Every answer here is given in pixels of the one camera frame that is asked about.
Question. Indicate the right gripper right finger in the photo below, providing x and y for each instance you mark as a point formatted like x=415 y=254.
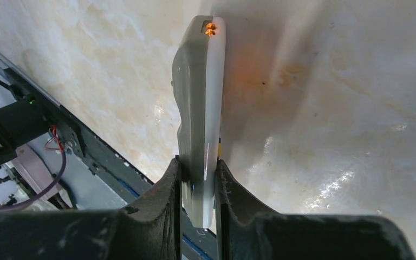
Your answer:
x=248 y=229

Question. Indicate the beige remote control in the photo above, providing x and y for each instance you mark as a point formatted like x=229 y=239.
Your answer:
x=197 y=81

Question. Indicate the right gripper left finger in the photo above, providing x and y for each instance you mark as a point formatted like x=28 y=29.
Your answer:
x=148 y=228

